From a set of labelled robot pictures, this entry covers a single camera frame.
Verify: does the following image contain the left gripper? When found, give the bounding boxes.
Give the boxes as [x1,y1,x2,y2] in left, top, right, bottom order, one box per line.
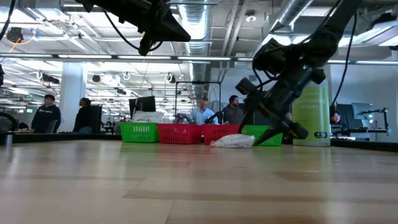
[136,0,192,57]

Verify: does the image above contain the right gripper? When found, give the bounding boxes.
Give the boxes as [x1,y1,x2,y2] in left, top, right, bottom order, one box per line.
[235,66,326,146]

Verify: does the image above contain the cotton swabs bag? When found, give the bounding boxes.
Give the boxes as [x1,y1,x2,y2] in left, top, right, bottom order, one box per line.
[132,110,165,124]
[210,133,256,149]

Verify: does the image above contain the green plastic basket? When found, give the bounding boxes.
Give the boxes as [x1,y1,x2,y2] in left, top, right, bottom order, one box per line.
[241,124,284,147]
[119,122,160,144]

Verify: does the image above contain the black partition panels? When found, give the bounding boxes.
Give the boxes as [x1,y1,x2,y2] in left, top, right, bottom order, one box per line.
[238,102,295,126]

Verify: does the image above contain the green disinfecting wipes canister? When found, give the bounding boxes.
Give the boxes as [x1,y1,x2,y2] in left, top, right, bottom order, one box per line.
[291,79,331,147]

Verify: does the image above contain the person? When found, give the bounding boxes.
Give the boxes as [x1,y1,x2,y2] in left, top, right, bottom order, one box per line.
[72,97,95,134]
[330,111,348,135]
[189,96,219,125]
[222,95,246,126]
[30,94,62,134]

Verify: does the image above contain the black background monitor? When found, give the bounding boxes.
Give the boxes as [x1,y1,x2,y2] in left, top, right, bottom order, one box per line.
[129,95,156,121]

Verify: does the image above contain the long horizontal light bar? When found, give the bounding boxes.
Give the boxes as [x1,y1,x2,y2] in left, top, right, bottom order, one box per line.
[0,52,398,65]

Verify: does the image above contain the red plastic basket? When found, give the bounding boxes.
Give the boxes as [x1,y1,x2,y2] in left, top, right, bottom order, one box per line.
[157,123,203,145]
[201,124,240,146]

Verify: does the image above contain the grey desk monitor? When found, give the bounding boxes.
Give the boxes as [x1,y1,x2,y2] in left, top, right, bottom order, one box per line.
[351,101,374,124]

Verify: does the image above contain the black cabinet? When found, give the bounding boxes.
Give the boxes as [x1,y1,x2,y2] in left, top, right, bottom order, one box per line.
[90,104,103,134]

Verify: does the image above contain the white building column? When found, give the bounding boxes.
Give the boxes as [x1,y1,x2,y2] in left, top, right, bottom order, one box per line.
[57,61,87,134]

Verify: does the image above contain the bright ceiling light panel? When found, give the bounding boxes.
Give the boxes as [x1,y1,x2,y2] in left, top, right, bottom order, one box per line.
[262,32,358,48]

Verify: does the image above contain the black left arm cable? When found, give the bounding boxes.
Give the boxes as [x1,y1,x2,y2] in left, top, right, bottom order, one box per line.
[102,9,164,52]

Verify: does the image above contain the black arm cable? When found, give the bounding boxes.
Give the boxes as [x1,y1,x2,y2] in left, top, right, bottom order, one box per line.
[329,11,358,109]
[102,9,164,52]

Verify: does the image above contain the silver ventilation duct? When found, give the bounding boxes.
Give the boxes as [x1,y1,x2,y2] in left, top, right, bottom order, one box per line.
[178,0,213,94]
[247,0,315,62]

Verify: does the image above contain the black metal stand frame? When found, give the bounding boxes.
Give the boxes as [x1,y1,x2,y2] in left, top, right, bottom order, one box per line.
[175,80,223,124]

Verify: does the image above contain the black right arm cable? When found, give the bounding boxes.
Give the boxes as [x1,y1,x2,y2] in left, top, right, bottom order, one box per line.
[329,11,358,109]

